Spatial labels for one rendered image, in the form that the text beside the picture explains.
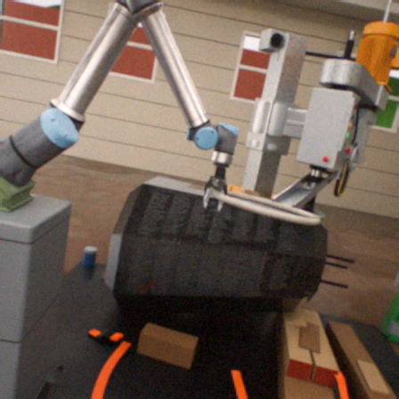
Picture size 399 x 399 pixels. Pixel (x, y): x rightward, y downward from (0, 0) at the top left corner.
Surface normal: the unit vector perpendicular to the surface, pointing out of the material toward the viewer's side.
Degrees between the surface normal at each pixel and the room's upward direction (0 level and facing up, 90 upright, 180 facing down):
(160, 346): 90
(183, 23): 90
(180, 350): 90
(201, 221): 45
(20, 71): 90
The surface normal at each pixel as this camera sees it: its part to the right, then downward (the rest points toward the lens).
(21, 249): 0.00, 0.20
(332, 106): -0.56, 0.05
